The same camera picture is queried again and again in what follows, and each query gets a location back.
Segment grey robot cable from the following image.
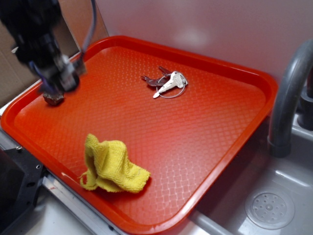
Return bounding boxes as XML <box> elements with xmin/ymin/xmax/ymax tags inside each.
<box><xmin>80</xmin><ymin>0</ymin><xmax>98</xmax><ymax>53</ymax></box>

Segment dark brown rock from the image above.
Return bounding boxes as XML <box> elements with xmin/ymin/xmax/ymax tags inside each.
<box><xmin>43</xmin><ymin>93</ymin><xmax>64</xmax><ymax>106</ymax></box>

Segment round sink drain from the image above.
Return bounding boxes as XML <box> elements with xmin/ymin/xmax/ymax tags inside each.
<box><xmin>245</xmin><ymin>187</ymin><xmax>295</xmax><ymax>230</ymax></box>

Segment yellow knitted cloth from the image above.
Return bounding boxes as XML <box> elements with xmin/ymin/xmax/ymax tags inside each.
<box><xmin>80</xmin><ymin>134</ymin><xmax>151</xmax><ymax>193</ymax></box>

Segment silver key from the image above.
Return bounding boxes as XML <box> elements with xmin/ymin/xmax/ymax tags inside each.
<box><xmin>153</xmin><ymin>71</ymin><xmax>188</xmax><ymax>98</ymax></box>

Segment dark red keys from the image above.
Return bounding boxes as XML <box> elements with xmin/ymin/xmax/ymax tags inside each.
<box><xmin>141</xmin><ymin>66</ymin><xmax>172</xmax><ymax>87</ymax></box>

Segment grey sink faucet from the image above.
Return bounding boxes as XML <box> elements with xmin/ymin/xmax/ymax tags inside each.
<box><xmin>268</xmin><ymin>39</ymin><xmax>313</xmax><ymax>158</ymax></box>

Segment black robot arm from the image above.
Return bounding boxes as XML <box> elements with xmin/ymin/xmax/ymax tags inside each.
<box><xmin>0</xmin><ymin>0</ymin><xmax>83</xmax><ymax>94</ymax></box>

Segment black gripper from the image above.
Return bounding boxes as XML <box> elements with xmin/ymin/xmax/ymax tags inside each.
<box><xmin>29</xmin><ymin>54</ymin><xmax>86</xmax><ymax>95</ymax></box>

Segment grey toy sink basin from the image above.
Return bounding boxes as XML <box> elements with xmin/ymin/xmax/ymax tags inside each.
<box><xmin>190</xmin><ymin>121</ymin><xmax>313</xmax><ymax>235</ymax></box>

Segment black metal bracket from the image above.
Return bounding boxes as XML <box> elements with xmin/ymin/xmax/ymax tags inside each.
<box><xmin>0</xmin><ymin>148</ymin><xmax>44</xmax><ymax>235</ymax></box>

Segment wire key ring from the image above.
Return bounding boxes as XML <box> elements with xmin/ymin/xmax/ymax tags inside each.
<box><xmin>156</xmin><ymin>74</ymin><xmax>188</xmax><ymax>99</ymax></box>

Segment red plastic tray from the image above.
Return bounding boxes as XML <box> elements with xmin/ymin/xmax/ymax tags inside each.
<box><xmin>0</xmin><ymin>36</ymin><xmax>277</xmax><ymax>235</ymax></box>

